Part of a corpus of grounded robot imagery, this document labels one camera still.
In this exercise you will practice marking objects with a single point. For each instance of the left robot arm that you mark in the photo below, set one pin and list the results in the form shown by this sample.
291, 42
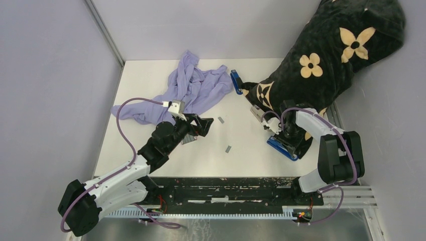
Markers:
83, 205

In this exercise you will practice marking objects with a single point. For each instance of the blue stapler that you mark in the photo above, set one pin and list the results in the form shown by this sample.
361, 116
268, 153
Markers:
237, 81
280, 148

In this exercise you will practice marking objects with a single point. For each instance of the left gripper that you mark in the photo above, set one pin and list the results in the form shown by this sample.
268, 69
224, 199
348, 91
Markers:
202, 125

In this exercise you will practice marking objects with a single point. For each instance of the beige and black stapler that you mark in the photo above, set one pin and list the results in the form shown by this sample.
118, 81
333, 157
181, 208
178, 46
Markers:
258, 113

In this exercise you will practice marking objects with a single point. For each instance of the lavender crumpled cloth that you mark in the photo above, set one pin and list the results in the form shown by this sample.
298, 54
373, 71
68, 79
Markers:
199, 89

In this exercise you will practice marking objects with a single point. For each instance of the slotted cable duct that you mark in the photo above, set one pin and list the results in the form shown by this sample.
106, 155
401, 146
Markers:
134, 212

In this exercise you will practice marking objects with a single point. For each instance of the black floral blanket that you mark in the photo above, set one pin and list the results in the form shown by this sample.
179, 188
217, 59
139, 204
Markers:
341, 38

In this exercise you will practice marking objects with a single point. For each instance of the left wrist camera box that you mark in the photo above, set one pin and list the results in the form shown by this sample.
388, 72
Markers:
176, 108

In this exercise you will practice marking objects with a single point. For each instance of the aluminium rail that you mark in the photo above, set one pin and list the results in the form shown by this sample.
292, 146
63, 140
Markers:
356, 197

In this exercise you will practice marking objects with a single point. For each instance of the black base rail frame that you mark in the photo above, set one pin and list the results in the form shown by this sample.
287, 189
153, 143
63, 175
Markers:
224, 195

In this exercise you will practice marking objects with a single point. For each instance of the open box of staples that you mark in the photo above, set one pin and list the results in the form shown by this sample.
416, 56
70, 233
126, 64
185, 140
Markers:
188, 139

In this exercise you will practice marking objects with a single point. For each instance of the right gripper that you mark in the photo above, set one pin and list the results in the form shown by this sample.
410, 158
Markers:
294, 141

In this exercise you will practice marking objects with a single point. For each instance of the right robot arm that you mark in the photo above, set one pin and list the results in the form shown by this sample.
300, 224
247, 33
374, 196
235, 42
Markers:
340, 157

